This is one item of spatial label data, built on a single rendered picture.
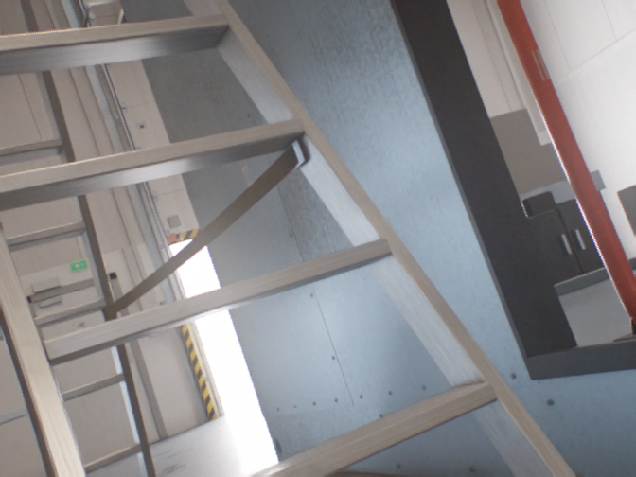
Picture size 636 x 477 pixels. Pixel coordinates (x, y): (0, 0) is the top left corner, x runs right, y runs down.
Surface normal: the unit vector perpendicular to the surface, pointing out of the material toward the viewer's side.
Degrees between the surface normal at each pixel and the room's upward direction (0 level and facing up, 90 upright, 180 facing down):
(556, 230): 90
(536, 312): 90
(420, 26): 90
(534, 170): 90
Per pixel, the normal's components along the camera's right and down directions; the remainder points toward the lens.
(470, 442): -0.88, 0.26
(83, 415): 0.35, -0.22
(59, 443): 0.26, -0.60
